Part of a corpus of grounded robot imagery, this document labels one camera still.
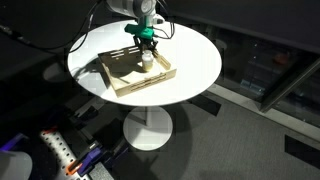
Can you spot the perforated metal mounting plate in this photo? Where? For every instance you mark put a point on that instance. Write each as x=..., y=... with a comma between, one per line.
x=58, y=148

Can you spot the dark diagonal window frame bar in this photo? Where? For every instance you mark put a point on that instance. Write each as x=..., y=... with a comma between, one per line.
x=288, y=85

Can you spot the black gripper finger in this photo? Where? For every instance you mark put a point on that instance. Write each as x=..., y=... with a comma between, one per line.
x=154, y=46
x=137, y=46

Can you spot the grey round floor disc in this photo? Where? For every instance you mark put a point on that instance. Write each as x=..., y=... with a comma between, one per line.
x=55, y=73

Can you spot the white plastic bottle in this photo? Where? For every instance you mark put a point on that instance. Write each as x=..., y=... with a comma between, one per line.
x=147, y=63

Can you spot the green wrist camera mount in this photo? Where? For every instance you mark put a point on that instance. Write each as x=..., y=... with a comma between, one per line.
x=140, y=30

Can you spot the white round table base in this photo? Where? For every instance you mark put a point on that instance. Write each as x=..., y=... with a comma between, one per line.
x=148, y=133

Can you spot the purple orange spring clamp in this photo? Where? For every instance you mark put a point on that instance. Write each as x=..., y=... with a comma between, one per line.
x=87, y=159
x=50, y=129

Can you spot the wooden slatted tray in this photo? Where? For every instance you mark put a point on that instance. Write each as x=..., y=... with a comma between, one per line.
x=146, y=78

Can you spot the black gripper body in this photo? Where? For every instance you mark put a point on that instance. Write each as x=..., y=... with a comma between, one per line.
x=145, y=40

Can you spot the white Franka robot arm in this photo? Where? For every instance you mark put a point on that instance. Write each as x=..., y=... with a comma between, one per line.
x=133, y=6

